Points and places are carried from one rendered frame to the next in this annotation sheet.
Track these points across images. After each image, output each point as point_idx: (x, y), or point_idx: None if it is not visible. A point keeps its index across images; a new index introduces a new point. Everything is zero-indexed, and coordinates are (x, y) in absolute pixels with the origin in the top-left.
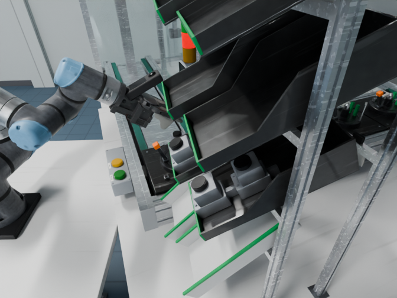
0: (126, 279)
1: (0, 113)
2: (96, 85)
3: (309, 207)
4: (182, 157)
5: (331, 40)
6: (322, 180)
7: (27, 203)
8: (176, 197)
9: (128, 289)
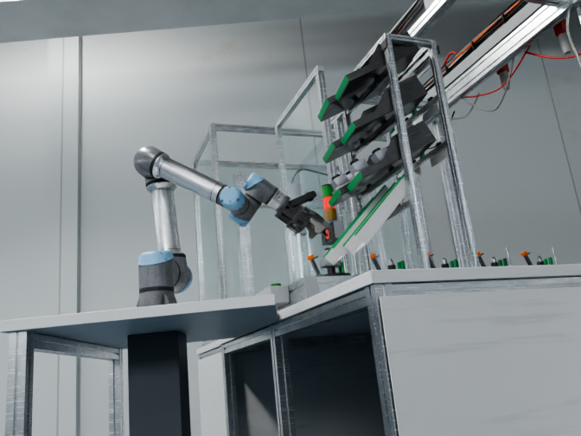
0: (299, 302)
1: (216, 185)
2: (271, 187)
3: None
4: (341, 181)
5: (389, 73)
6: (418, 143)
7: None
8: (336, 255)
9: (303, 300)
